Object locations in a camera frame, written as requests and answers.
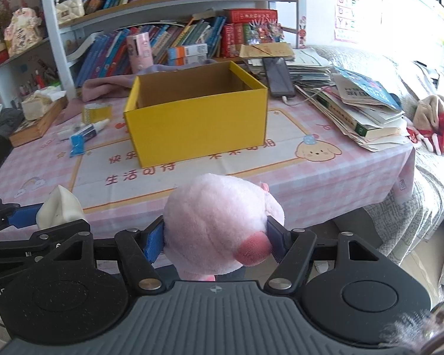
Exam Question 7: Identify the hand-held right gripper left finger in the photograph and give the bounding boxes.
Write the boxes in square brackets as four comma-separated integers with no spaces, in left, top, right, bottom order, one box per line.
[37,216,173,293]

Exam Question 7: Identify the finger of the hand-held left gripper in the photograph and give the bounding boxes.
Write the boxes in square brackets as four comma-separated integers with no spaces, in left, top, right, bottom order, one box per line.
[0,199,45,237]
[0,219,91,263]

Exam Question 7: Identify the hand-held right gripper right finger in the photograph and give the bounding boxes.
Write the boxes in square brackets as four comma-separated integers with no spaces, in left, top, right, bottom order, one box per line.
[264,215,391,293]

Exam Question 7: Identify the white cloth pouch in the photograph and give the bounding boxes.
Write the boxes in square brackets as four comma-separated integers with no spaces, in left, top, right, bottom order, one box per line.
[36,185,86,230]

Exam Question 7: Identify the pink plush toy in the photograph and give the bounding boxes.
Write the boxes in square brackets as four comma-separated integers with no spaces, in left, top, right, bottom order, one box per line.
[163,173,286,282]

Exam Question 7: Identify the small white bottle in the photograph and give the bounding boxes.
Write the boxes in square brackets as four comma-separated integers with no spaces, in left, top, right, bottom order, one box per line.
[74,118,111,138]

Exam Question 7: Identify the yellow cardboard box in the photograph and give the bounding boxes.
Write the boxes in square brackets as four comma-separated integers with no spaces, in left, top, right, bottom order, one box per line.
[123,61,270,169]

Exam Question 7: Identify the yellow tape roll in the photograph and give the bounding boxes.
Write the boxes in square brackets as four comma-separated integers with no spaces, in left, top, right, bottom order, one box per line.
[82,104,113,123]

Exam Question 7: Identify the pink cylinder container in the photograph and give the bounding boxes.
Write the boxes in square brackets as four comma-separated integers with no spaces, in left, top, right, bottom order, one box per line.
[127,33,155,75]

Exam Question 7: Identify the blue packet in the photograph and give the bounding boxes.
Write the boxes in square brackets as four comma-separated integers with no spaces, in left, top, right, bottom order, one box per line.
[70,133,87,158]

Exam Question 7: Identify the dark clothes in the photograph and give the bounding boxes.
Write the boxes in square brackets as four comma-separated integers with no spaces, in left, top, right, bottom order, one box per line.
[0,107,25,137]

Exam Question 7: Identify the cream tissue pack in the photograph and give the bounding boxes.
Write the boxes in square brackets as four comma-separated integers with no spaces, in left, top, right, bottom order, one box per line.
[21,86,66,121]

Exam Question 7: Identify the group of cosmetic bottles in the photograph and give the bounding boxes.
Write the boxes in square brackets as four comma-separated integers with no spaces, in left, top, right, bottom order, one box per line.
[18,59,60,97]

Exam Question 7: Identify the pink cloth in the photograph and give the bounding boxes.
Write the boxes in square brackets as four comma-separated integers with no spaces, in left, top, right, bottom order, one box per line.
[55,76,138,126]

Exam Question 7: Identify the pile of papers and books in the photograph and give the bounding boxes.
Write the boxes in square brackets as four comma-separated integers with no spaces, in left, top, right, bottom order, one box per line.
[307,44,444,267]

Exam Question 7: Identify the black smartphone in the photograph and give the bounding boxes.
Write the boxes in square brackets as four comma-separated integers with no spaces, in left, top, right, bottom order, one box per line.
[262,57,297,99]

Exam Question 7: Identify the purple cloth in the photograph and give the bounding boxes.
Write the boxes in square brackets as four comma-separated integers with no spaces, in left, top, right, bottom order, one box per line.
[135,58,218,79]

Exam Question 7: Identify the stack of papers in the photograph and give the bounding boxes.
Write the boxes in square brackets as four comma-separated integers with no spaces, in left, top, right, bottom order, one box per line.
[244,46,335,90]

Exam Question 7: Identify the blue cover booklet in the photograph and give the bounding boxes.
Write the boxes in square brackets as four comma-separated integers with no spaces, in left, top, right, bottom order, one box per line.
[333,66,405,112]

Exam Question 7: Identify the white bookshelf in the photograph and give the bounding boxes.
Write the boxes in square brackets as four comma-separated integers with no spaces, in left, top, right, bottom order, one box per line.
[0,0,308,99]

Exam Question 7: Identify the pink gift bag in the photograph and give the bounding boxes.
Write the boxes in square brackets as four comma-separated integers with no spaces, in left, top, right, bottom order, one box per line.
[3,7,45,58]

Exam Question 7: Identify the row of blue books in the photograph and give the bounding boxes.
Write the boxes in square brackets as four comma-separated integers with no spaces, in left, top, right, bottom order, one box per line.
[76,15,226,82]

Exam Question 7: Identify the brown paper envelope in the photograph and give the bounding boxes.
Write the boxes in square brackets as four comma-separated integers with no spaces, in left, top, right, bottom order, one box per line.
[239,42,295,62]

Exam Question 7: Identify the orange and white carton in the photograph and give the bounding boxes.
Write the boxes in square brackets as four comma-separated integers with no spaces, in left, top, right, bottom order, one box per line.
[167,43,208,58]

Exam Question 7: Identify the beige plush toy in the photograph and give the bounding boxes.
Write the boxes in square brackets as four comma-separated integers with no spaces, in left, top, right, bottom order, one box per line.
[412,94,444,134]

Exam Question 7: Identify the colourful picture box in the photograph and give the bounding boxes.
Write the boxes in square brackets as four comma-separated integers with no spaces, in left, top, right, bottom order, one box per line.
[242,20,285,45]

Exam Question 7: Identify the cream quilted handbag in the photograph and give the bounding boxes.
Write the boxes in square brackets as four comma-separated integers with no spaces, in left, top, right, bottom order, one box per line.
[55,0,86,23]

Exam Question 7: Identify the red book box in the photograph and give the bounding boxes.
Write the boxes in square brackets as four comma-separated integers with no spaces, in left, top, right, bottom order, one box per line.
[225,8,279,25]

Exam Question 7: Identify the white charging cable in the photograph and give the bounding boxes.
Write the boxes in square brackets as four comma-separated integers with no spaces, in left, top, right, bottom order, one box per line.
[280,88,338,105]

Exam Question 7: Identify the wall poster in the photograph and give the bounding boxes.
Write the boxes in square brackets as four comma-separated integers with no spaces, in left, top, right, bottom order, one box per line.
[334,0,384,43]

